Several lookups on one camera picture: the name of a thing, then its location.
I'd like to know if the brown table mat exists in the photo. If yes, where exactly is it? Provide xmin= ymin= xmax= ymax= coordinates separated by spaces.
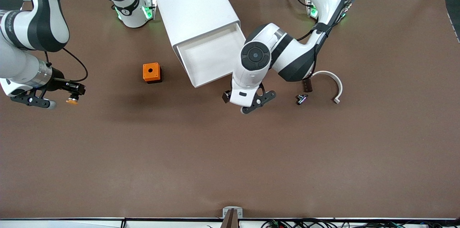
xmin=0 ymin=0 xmax=460 ymax=219

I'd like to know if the metal bracket with post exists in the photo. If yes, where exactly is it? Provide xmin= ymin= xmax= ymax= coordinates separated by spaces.
xmin=221 ymin=206 xmax=243 ymax=228

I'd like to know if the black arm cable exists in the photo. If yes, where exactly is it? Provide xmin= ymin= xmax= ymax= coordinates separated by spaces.
xmin=296 ymin=0 xmax=362 ymax=77
xmin=44 ymin=47 xmax=89 ymax=83

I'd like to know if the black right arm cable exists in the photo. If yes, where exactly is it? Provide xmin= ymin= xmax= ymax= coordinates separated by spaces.
xmin=44 ymin=47 xmax=89 ymax=83

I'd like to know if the white curved plastic bracket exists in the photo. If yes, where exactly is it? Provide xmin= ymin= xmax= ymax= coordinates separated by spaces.
xmin=311 ymin=71 xmax=344 ymax=104

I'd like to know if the black cable bundle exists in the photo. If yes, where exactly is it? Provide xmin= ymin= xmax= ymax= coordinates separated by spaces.
xmin=261 ymin=218 xmax=460 ymax=228

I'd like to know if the orange box with hole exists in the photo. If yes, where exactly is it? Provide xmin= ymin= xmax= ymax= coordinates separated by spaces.
xmin=143 ymin=63 xmax=162 ymax=84

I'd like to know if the white plastic drawer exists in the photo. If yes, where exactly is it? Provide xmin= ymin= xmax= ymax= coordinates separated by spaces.
xmin=175 ymin=22 xmax=248 ymax=88

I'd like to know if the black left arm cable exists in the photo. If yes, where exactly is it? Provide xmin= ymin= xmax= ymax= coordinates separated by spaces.
xmin=296 ymin=0 xmax=362 ymax=77

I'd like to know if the white drawer cabinet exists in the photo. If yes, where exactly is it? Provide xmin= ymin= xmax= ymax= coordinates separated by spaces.
xmin=151 ymin=0 xmax=240 ymax=49

